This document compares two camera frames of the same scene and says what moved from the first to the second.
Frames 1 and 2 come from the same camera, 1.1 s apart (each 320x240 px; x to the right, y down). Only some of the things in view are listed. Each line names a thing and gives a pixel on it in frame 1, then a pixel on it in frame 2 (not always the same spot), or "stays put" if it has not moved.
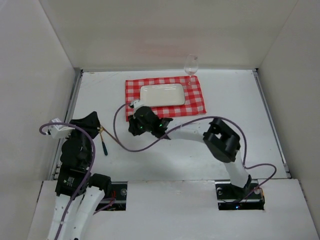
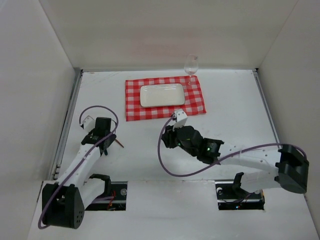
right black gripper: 139,115 -> 169,136
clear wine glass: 191,65 stays put
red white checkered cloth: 194,100 stays put
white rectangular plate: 162,95 stays put
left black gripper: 83,124 -> 107,141
